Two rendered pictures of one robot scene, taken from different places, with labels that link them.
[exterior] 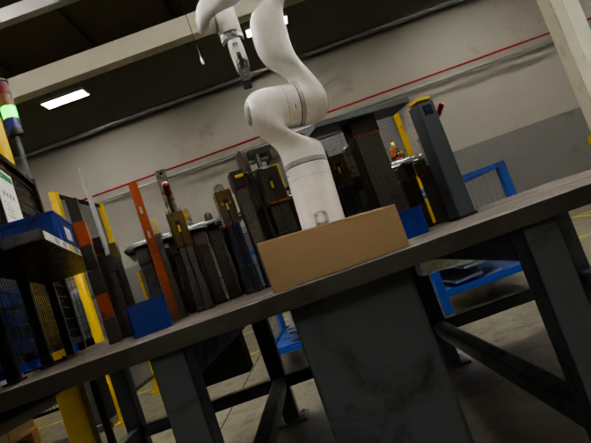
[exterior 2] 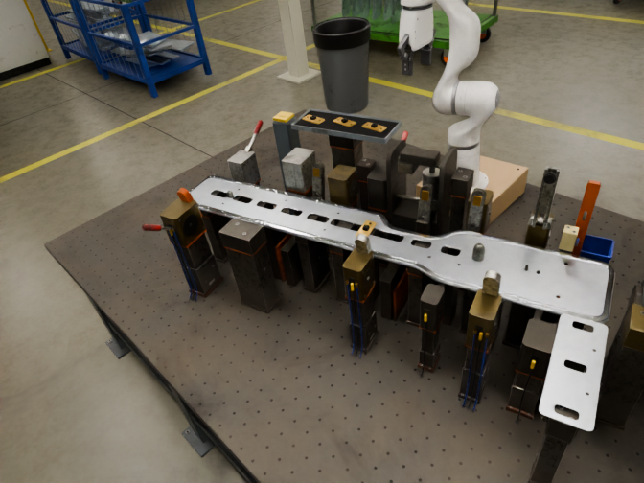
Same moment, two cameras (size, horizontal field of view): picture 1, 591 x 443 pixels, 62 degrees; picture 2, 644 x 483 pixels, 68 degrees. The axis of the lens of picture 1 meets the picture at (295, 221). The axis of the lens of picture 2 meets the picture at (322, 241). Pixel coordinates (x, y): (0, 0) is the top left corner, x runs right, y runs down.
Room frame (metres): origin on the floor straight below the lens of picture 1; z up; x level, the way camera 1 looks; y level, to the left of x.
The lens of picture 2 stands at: (2.83, 0.77, 1.92)
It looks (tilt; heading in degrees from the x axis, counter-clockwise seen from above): 39 degrees down; 230
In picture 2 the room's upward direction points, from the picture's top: 8 degrees counter-clockwise
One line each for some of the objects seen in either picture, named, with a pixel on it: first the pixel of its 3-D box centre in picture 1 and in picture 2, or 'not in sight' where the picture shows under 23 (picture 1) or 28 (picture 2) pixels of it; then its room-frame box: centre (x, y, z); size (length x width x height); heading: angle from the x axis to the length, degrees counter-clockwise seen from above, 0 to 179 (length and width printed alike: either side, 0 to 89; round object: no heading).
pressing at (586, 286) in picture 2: (295, 198); (359, 230); (1.99, -0.03, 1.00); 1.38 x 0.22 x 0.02; 105
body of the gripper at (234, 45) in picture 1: (237, 54); (417, 24); (1.74, -0.01, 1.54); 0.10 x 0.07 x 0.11; 3
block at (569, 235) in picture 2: (167, 267); (557, 278); (1.72, 0.48, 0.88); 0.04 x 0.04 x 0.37; 15
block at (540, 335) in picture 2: (173, 283); (529, 375); (2.03, 0.56, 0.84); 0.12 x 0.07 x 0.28; 15
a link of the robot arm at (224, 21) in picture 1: (224, 18); not in sight; (1.74, 0.00, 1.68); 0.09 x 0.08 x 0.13; 107
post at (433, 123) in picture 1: (441, 161); (292, 170); (1.79, -0.58, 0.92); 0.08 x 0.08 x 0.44; 15
